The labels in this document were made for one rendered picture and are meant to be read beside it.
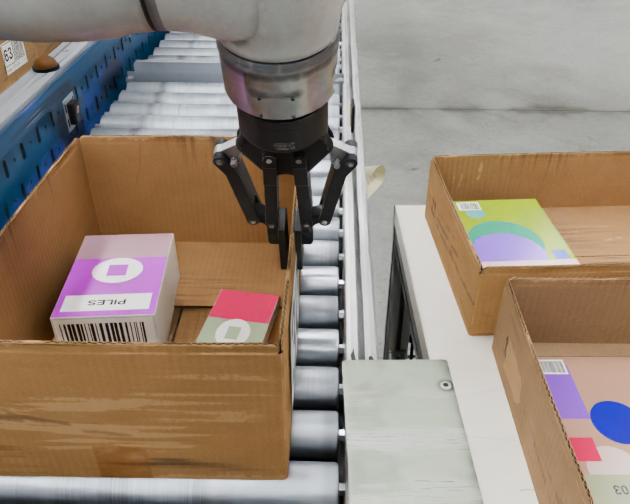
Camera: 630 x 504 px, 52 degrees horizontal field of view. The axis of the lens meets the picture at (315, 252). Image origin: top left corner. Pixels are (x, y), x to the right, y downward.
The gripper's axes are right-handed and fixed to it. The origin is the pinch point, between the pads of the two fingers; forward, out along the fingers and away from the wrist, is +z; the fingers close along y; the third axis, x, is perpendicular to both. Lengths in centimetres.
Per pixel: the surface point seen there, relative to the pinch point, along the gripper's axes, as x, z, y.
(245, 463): -22.1, 4.7, -3.2
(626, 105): 220, 175, 156
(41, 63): 49, 17, -46
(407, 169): 149, 149, 36
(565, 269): 0.5, 5.2, 30.2
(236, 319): -3.1, 11.8, -6.8
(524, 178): 25.7, 18.2, 33.0
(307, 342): -4.8, 13.8, 1.6
